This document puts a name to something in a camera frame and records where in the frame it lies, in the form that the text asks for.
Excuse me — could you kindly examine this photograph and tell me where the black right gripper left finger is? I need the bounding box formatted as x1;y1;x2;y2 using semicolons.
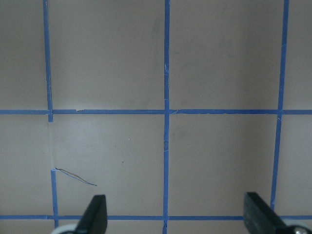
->
75;195;108;234

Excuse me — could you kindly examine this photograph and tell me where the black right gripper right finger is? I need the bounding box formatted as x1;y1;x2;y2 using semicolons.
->
244;192;286;234

